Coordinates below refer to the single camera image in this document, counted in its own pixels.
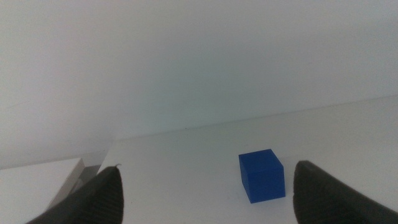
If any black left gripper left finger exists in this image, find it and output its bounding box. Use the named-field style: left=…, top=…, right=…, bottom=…
left=26, top=164, right=124, bottom=224

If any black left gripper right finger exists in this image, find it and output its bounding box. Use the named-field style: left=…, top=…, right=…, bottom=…
left=293, top=160, right=398, bottom=224

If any blue cube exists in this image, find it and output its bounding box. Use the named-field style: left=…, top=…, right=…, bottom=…
left=238, top=148, right=286, bottom=204

